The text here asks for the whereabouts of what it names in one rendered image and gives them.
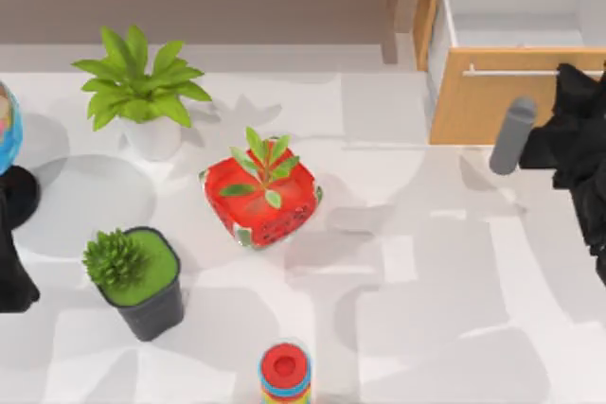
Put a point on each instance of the plant in red pot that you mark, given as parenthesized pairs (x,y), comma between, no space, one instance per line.
(260,200)

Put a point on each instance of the stack of coloured rings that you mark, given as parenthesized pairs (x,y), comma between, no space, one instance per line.
(285,373)

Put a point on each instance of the leafy plant in white pot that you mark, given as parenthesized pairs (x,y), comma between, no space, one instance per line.
(137,87)

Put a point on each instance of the pale wooden drawer front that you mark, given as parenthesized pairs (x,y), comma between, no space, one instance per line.
(478,108)

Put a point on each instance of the blue globe on black stand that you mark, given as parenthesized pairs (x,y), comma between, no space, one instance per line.
(8,129)

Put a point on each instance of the green plant in black pot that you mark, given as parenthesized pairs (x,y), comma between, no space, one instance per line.
(142,276)

